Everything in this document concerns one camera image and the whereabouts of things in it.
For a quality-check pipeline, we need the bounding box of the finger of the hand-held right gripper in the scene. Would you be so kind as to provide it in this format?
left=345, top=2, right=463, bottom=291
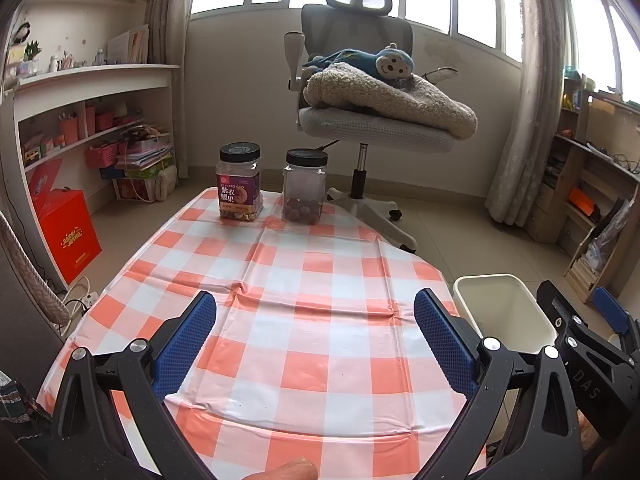
left=590, top=287, right=640, bottom=356
left=536, top=280, right=591, bottom=343

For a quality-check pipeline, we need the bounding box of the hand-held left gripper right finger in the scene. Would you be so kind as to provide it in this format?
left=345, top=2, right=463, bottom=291
left=413, top=288, right=583, bottom=480

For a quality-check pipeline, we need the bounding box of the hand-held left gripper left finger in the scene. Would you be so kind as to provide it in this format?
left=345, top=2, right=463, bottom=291
left=50, top=290, right=218, bottom=480

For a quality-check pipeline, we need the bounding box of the white trash bin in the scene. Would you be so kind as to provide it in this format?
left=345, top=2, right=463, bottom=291
left=453, top=274, right=558, bottom=356

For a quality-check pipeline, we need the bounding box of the person's right hand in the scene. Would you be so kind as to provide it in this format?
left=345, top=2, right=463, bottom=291
left=577, top=407, right=608, bottom=448

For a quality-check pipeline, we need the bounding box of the person's left hand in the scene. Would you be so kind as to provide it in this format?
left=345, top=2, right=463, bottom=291
left=235, top=459, right=318, bottom=480

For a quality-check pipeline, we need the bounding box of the silver grey bag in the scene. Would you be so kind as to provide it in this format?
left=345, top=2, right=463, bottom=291
left=585, top=199, right=632, bottom=271

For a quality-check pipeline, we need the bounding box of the orange box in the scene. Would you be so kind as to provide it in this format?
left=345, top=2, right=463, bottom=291
left=568, top=187, right=601, bottom=216

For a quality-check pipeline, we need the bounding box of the wooden desk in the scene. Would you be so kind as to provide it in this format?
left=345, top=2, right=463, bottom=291
left=522, top=77, right=640, bottom=306

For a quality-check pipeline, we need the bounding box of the orange white checkered tablecloth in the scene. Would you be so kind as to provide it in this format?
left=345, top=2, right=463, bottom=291
left=37, top=187, right=501, bottom=480

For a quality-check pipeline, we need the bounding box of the red gift box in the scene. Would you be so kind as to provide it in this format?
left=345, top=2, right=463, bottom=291
left=37, top=189, right=103, bottom=285

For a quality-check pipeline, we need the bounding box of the purple label nut jar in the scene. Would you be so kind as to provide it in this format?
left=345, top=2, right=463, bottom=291
left=215, top=143, right=264, bottom=223

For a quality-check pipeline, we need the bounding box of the grey striped cloth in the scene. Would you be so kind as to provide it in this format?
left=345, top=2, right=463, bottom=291
left=0, top=210, right=70, bottom=326

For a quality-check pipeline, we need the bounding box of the dark plaid cloth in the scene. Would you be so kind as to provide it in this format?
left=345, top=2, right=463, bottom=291
left=0, top=370, right=51, bottom=441

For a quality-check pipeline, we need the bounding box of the pile of papers and bags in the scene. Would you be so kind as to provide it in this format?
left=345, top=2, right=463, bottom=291
left=112, top=125, right=178, bottom=203

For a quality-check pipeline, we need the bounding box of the clear plastic nut jar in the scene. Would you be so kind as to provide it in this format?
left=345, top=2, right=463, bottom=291
left=282, top=148, right=328, bottom=226

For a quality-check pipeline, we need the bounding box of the beige curtain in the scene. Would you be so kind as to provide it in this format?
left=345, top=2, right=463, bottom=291
left=145, top=0, right=196, bottom=178
left=484, top=0, right=568, bottom=226

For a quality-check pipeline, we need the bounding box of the pink basket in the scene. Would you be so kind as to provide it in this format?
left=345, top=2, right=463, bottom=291
left=84, top=142, right=121, bottom=168

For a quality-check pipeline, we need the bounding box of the flat red box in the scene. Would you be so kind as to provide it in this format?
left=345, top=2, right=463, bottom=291
left=25, top=158, right=63, bottom=201

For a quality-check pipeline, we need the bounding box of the grey office chair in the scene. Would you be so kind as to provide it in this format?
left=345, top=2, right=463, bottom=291
left=284, top=0, right=460, bottom=255

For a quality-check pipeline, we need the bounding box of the beige fleece blanket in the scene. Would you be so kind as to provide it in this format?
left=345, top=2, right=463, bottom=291
left=303, top=62, right=478, bottom=142

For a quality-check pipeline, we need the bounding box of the narrow window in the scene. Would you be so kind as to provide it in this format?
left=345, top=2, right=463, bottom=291
left=565, top=0, right=640, bottom=96

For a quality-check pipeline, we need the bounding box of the white bookshelf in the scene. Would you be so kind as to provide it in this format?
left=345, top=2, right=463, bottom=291
left=0, top=0, right=182, bottom=291

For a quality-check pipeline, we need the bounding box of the blue monkey plush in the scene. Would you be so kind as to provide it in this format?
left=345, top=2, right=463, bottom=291
left=302, top=42, right=417, bottom=81

